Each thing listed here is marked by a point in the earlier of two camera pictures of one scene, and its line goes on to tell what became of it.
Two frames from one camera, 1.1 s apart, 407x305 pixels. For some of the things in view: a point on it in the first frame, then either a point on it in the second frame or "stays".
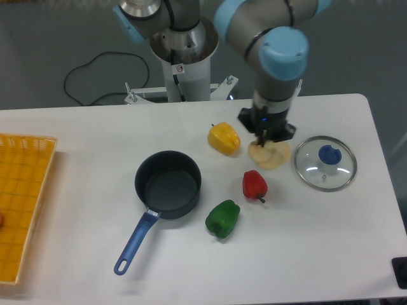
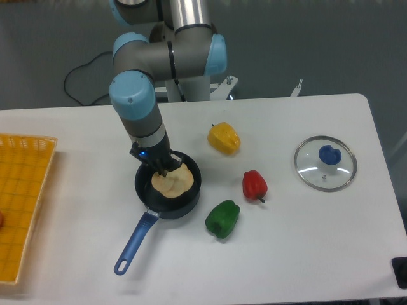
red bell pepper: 255,187 stays
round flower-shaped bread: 272,155 to 175,182
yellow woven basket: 25,161 stays
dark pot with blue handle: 168,183 stays
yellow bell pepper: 223,138 stays
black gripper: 267,126 to 159,157
